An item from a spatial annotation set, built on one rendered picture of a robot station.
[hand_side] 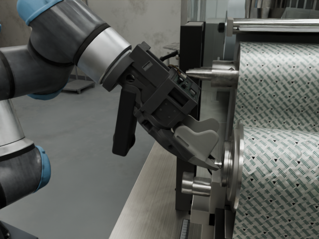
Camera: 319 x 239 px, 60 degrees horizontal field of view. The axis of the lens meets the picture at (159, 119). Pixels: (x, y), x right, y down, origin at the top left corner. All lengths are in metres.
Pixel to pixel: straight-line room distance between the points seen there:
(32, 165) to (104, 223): 1.45
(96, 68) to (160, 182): 0.68
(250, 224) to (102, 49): 0.33
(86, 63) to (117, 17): 4.81
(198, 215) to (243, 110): 0.24
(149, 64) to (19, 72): 0.19
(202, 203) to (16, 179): 0.46
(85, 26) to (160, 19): 4.41
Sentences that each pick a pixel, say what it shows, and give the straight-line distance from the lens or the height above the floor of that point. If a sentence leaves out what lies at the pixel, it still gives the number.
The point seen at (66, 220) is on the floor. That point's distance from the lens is 2.28.
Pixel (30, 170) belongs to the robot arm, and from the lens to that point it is 0.79.
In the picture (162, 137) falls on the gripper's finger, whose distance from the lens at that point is 0.38.
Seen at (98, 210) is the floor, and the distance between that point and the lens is 2.30.
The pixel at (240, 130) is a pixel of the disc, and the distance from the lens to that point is 0.42.
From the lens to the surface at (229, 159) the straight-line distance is 0.43.
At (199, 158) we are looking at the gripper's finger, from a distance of 0.41.
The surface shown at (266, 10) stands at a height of 1.46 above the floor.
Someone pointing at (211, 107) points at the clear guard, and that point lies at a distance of 1.46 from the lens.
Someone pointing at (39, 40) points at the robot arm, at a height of 1.44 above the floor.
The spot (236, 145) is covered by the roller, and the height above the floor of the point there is 1.30.
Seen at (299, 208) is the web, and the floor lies 1.23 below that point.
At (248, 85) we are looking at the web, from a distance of 0.60.
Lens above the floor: 1.49
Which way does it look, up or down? 23 degrees down
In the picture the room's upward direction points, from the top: straight up
